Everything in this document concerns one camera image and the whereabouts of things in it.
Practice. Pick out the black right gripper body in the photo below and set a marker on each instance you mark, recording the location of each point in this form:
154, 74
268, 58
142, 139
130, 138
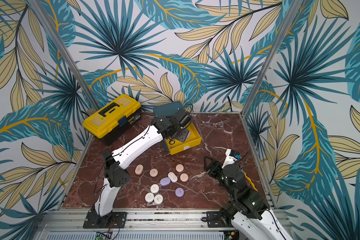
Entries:
214, 167

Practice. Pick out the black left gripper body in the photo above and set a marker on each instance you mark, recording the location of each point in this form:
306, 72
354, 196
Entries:
181, 134

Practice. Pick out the teal drawer cabinet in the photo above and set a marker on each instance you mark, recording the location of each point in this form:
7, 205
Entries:
165, 110

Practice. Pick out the yellow top drawer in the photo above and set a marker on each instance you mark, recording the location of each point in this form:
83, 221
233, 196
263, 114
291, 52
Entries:
193, 140

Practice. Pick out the purple round earphone case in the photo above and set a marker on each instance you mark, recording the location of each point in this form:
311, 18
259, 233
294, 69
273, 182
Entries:
179, 192

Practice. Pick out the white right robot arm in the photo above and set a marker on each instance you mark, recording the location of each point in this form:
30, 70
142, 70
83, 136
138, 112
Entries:
247, 211

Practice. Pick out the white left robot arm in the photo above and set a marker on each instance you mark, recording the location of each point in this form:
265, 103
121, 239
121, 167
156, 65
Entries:
116, 164

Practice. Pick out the pink round earphone case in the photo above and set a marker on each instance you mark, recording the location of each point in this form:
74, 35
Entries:
179, 168
154, 173
184, 177

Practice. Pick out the white oval earphone case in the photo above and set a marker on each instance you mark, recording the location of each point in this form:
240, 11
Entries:
172, 176

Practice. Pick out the pink oval earphone case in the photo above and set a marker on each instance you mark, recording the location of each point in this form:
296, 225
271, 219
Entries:
139, 170

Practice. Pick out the white round earphone case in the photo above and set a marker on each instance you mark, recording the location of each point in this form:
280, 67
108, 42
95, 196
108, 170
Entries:
155, 188
158, 199
149, 197

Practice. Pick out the yellow and black toolbox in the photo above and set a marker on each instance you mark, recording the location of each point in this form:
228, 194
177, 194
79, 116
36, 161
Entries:
113, 120

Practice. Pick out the yellow handled pliers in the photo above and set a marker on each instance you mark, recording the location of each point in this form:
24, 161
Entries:
248, 179

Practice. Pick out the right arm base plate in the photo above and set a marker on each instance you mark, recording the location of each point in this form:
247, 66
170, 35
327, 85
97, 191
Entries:
217, 219

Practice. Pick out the aluminium front rail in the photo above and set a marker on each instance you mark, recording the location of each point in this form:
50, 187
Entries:
142, 224

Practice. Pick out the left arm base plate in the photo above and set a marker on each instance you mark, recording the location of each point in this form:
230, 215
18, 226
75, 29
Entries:
113, 219

